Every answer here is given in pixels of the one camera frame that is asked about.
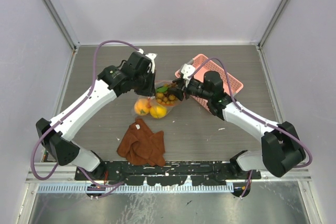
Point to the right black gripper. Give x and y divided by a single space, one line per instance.
178 91

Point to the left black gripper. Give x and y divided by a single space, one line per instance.
150 91

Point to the brown longan bunch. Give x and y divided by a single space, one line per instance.
164 94

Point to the clear zip top bag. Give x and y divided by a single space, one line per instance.
153 100

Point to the yellow apple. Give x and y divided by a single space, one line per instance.
158 111

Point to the orange peach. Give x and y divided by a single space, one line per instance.
142 106

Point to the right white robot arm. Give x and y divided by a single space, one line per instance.
281 149

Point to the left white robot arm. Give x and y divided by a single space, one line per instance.
57 134

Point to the pink plastic basket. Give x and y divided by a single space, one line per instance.
212 65

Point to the brown cloth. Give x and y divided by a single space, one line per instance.
141 146

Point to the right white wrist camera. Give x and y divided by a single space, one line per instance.
151 56

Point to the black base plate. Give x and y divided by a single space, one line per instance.
207 173

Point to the aluminium frame rail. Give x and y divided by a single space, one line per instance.
71 172

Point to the grey slotted cable duct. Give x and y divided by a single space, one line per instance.
77 188

